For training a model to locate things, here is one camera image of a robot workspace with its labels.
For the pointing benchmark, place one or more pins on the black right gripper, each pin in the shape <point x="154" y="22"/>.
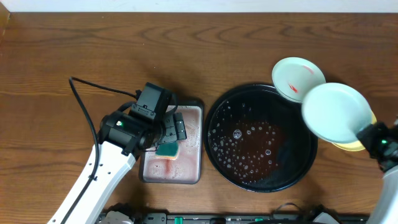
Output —
<point x="368" y="135"/>

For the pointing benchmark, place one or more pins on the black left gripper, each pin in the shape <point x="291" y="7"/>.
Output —
<point x="173" y="130"/>

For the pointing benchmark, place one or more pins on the yellow plate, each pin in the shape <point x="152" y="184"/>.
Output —
<point x="356" y="145"/>

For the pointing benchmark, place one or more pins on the green and orange sponge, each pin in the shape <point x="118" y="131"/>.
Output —
<point x="168" y="151"/>

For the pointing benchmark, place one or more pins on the mint plate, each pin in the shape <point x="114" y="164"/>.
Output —
<point x="294" y="77"/>
<point x="336" y="112"/>

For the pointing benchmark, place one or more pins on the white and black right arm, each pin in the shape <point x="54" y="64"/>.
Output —
<point x="386" y="208"/>

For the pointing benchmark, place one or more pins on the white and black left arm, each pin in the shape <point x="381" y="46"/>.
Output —
<point x="122" y="139"/>

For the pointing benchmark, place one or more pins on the black rectangular soapy water tray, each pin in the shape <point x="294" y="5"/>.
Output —
<point x="185" y="166"/>

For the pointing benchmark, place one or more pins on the round black tray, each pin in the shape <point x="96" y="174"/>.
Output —
<point x="257" y="140"/>

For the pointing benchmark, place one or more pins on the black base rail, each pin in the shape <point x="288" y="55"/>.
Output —
<point x="123" y="213"/>

